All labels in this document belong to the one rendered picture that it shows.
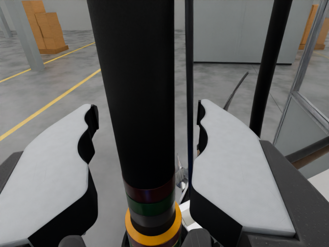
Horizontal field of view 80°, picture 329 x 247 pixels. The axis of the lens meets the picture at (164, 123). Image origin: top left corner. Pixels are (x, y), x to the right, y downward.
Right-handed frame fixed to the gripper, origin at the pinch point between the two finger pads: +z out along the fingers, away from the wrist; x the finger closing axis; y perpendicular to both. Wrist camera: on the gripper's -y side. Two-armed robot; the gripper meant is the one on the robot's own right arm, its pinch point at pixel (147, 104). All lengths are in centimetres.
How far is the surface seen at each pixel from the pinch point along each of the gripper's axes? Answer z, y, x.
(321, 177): 17.8, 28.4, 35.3
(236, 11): 512, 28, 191
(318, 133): 71, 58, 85
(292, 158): 5.2, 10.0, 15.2
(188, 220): -0.7, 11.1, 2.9
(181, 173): 32, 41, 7
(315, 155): 7.0, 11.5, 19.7
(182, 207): 0.7, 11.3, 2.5
